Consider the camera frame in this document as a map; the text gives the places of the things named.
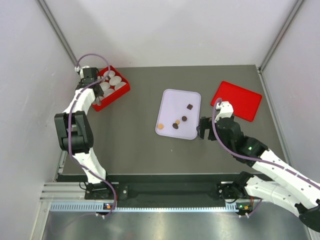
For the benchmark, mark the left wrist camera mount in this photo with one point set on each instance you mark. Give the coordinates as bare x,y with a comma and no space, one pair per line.
80,70

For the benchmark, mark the red box lid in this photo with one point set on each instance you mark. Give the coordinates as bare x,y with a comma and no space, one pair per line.
245,102

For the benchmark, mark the aluminium frame rail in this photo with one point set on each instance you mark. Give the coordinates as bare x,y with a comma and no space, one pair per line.
43,6

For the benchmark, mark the metal serving tongs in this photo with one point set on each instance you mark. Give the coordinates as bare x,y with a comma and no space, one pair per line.
99,91

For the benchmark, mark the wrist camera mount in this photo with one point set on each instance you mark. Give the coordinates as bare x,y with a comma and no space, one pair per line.
223,109
80,70

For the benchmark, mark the lavender plastic tray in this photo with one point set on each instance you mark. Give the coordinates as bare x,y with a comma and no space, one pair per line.
172,107

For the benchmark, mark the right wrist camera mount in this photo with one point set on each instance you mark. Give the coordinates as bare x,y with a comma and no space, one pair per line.
223,109

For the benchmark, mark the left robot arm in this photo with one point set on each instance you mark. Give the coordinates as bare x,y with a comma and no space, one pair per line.
75,135

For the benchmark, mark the grey slotted cable duct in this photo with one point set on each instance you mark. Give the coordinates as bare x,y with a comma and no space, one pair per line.
102,207

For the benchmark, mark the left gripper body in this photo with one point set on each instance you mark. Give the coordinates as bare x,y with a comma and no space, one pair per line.
81,82

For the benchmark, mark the dark square leaf chocolate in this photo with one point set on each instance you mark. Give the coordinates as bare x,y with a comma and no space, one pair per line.
189,107

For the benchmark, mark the red chocolate box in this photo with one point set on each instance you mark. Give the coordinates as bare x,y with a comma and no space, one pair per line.
117,94

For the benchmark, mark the white paper cup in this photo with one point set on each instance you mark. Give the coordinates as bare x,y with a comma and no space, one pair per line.
119,85
104,86
115,80
109,74
98,101
108,92

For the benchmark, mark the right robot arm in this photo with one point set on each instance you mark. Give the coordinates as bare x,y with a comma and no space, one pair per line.
295,192

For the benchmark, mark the dark oval leaf chocolate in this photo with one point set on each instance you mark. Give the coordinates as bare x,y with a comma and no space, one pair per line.
175,126

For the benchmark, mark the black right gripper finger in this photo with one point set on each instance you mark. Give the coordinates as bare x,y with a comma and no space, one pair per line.
205,123
201,130

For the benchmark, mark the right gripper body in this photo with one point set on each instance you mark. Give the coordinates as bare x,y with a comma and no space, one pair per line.
224,142

